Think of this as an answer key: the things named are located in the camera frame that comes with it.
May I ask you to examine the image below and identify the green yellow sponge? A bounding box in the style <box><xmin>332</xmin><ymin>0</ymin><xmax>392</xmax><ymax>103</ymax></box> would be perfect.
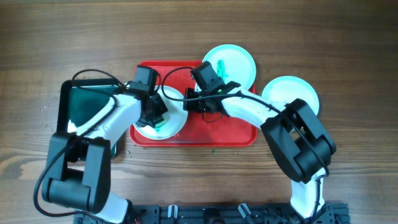
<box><xmin>154</xmin><ymin>115</ymin><xmax>169</xmax><ymax>132</ymax></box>

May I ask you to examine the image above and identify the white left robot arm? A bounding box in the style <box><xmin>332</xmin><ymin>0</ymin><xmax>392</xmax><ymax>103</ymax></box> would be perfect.
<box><xmin>34</xmin><ymin>91</ymin><xmax>167</xmax><ymax>223</ymax></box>

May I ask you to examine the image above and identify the red serving tray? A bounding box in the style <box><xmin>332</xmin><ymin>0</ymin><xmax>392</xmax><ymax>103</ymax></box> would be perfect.
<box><xmin>129</xmin><ymin>60</ymin><xmax>257</xmax><ymax>147</ymax></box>

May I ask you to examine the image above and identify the black water tray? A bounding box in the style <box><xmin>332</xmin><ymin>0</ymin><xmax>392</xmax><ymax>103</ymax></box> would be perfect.
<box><xmin>56</xmin><ymin>78</ymin><xmax>121</xmax><ymax>159</ymax></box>

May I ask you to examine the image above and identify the white plate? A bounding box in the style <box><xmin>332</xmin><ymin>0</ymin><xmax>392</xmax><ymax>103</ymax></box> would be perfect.
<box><xmin>133</xmin><ymin>89</ymin><xmax>188</xmax><ymax>140</ymax></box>
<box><xmin>202</xmin><ymin>44</ymin><xmax>257</xmax><ymax>90</ymax></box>
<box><xmin>261</xmin><ymin>76</ymin><xmax>320</xmax><ymax>115</ymax></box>

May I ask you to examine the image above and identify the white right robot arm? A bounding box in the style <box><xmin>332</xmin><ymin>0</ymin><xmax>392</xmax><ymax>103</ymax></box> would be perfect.
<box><xmin>183</xmin><ymin>82</ymin><xmax>336</xmax><ymax>222</ymax></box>

